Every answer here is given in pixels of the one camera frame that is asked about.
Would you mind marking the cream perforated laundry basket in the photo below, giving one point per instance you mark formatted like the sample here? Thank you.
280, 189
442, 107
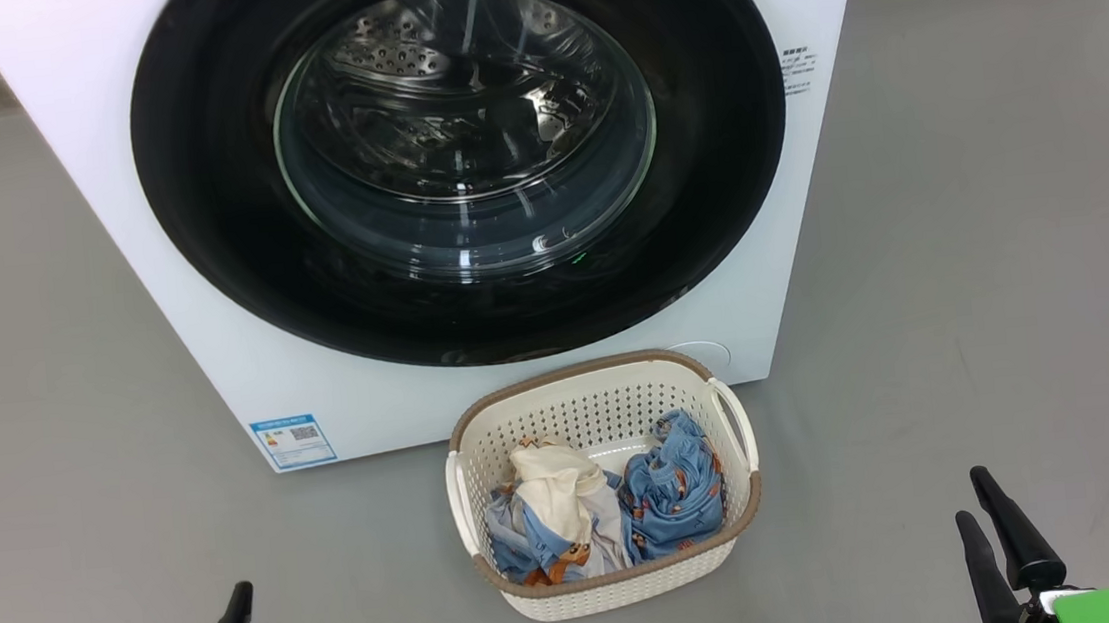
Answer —
583, 409

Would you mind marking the cream and blue printed garment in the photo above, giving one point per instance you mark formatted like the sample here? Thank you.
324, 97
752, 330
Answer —
555, 492

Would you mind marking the blue printed elastic-waist garment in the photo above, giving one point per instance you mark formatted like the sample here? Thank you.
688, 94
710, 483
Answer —
671, 492

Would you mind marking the black round glass washer door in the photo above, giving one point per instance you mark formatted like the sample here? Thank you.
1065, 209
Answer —
202, 182

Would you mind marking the stainless steel washing machine drum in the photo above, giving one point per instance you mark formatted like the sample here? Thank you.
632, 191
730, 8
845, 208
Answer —
412, 63

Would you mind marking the white front-load washing machine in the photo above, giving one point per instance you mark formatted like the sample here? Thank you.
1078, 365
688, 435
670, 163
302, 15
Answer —
102, 190

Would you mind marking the round filter cover panel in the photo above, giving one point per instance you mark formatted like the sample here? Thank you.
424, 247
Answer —
704, 357

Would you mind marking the blue energy label sticker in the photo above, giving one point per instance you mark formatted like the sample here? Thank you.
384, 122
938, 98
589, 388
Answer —
293, 442

